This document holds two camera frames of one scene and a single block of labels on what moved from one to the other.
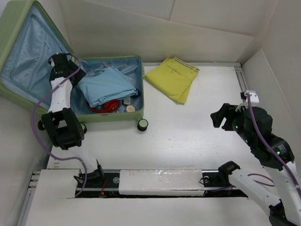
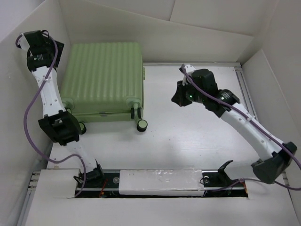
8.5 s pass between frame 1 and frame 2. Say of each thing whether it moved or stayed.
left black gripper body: moved
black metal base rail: stayed
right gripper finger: moved
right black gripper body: moved
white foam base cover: stayed
